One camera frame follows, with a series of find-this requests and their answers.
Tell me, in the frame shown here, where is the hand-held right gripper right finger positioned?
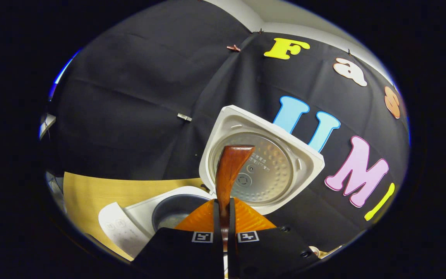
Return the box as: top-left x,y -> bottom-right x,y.
229,198 -> 318,279

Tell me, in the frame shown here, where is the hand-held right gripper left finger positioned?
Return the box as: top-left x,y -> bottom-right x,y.
132,198 -> 224,279

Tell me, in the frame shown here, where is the brown wooden spoon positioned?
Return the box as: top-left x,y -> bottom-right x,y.
215,145 -> 256,252

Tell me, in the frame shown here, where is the white rice cooker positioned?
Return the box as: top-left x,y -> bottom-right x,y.
98,105 -> 325,258

